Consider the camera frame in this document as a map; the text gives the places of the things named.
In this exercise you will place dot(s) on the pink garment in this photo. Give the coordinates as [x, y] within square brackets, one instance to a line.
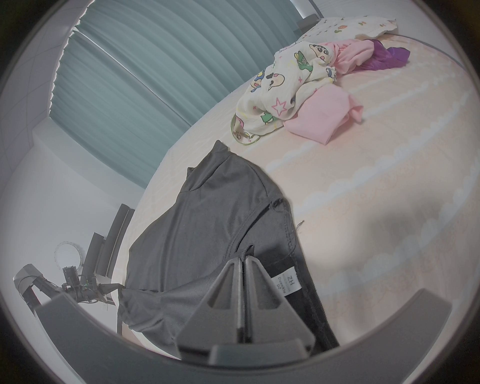
[318, 112]

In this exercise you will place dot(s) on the black T-shirt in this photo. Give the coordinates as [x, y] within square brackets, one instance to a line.
[187, 243]

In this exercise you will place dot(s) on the white printed pillow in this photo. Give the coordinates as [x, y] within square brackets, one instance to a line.
[348, 26]

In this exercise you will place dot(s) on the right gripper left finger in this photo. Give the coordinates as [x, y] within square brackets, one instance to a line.
[213, 315]

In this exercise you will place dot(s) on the purple garment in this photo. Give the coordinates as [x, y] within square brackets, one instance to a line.
[378, 56]

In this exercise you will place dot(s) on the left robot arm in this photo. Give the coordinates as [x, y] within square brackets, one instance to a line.
[69, 281]

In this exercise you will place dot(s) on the grey bedside table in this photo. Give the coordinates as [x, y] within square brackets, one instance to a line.
[305, 20]

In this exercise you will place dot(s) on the white printed pyjama top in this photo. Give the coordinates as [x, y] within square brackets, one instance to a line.
[277, 86]

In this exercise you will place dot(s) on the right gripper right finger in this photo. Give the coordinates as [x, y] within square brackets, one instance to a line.
[273, 311]

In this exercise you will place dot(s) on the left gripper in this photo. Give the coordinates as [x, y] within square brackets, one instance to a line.
[90, 288]

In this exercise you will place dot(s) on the bed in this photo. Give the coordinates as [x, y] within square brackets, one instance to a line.
[375, 168]

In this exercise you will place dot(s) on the blue-green curtain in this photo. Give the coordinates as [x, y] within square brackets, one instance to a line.
[112, 112]
[187, 45]

